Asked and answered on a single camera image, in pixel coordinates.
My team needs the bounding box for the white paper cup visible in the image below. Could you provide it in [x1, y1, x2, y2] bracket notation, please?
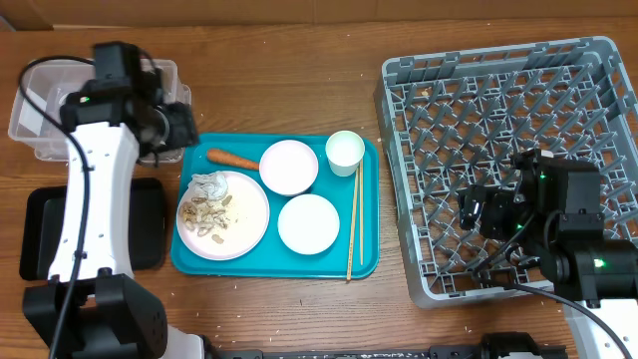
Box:
[325, 130, 365, 177]

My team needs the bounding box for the black rail at bottom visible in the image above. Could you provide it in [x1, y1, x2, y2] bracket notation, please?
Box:
[213, 332, 568, 359]

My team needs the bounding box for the white tissue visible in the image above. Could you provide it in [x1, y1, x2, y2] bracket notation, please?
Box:
[188, 172, 228, 200]

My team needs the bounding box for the black plastic tray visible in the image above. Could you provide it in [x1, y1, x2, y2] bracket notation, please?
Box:
[19, 178, 166, 281]

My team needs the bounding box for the pink plate with food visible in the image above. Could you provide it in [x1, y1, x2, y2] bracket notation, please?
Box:
[175, 171, 270, 261]

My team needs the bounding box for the white bowl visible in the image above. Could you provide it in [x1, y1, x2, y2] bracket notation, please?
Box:
[277, 193, 340, 255]

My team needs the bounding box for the teal plastic tray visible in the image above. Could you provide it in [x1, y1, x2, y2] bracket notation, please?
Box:
[170, 133, 380, 279]

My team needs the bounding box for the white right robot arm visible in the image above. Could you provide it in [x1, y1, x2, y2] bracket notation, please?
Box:
[458, 150, 637, 358]

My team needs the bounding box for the grey plastic dish rack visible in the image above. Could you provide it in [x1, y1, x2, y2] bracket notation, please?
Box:
[375, 36, 637, 309]

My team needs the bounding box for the pink bowl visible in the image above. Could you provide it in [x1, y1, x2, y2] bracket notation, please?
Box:
[259, 140, 319, 196]

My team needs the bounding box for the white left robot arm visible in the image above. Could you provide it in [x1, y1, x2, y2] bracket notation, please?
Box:
[23, 42, 216, 358]

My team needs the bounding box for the clear plastic waste bin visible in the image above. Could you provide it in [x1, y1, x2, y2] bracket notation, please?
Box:
[8, 60, 192, 164]

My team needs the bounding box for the orange carrot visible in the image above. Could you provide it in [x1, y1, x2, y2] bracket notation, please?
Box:
[206, 149, 259, 171]

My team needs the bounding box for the food scraps and rice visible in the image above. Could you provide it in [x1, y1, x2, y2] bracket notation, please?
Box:
[178, 194, 232, 244]

